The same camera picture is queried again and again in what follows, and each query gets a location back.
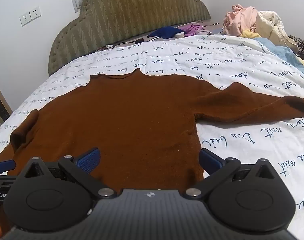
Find zigzag patterned cloth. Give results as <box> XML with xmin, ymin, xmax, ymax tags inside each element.
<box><xmin>288</xmin><ymin>35</ymin><xmax>304</xmax><ymax>55</ymax></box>

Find pink clothes pile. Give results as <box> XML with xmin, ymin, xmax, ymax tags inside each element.
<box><xmin>222</xmin><ymin>4</ymin><xmax>259</xmax><ymax>37</ymax></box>

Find olive padded headboard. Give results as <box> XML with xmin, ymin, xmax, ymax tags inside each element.
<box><xmin>48</xmin><ymin>0</ymin><xmax>211</xmax><ymax>77</ymax></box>

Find dark blue garment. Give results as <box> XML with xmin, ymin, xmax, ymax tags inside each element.
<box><xmin>146</xmin><ymin>26</ymin><xmax>186</xmax><ymax>39</ymax></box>

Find cream quilted jacket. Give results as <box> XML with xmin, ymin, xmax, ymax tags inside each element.
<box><xmin>251</xmin><ymin>10</ymin><xmax>299</xmax><ymax>54</ymax></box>

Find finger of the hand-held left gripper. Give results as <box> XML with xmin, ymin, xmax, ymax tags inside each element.
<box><xmin>0</xmin><ymin>160</ymin><xmax>16</xmax><ymax>174</ymax></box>

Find black charging cable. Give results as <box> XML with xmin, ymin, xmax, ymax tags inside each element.
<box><xmin>99</xmin><ymin>38</ymin><xmax>145</xmax><ymax>50</ymax></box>

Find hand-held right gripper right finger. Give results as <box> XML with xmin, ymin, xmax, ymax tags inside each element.
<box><xmin>184</xmin><ymin>148</ymin><xmax>280</xmax><ymax>200</ymax></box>

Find purple garment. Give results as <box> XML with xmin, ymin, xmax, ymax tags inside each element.
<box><xmin>179</xmin><ymin>23</ymin><xmax>211</xmax><ymax>37</ymax></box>

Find light blue cloth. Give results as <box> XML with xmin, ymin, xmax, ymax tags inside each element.
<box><xmin>253</xmin><ymin>37</ymin><xmax>304</xmax><ymax>77</ymax></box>

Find white script-printed quilt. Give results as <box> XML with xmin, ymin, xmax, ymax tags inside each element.
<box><xmin>0</xmin><ymin>34</ymin><xmax>304</xmax><ymax>240</ymax></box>

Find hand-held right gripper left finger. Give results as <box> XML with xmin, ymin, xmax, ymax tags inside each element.
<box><xmin>15</xmin><ymin>148</ymin><xmax>117</xmax><ymax>200</ymax></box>

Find brown knit sweater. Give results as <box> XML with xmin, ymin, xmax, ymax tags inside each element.
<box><xmin>0</xmin><ymin>69</ymin><xmax>304</xmax><ymax>195</ymax></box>

